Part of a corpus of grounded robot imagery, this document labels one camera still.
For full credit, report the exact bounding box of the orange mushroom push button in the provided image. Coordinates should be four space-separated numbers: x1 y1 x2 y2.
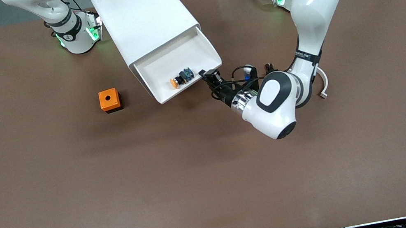
168 67 197 90

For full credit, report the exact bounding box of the white plastic drawer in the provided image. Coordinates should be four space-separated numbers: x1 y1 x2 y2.
129 23 228 108

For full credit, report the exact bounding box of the white drawer cabinet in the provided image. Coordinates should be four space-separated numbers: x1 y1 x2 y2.
91 0 207 86

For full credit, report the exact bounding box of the black white switch module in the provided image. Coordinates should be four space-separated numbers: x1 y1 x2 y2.
264 61 278 75

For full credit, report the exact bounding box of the white curved plastic bracket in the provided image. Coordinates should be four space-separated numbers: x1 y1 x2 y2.
314 67 332 100

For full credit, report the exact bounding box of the orange button enclosure box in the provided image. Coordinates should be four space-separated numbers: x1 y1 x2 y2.
97 87 124 115

